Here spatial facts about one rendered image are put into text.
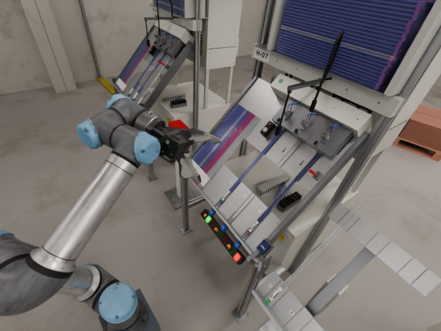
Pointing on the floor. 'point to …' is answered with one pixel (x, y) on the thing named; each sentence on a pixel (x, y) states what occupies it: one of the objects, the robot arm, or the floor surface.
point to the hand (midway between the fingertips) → (212, 163)
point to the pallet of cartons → (422, 132)
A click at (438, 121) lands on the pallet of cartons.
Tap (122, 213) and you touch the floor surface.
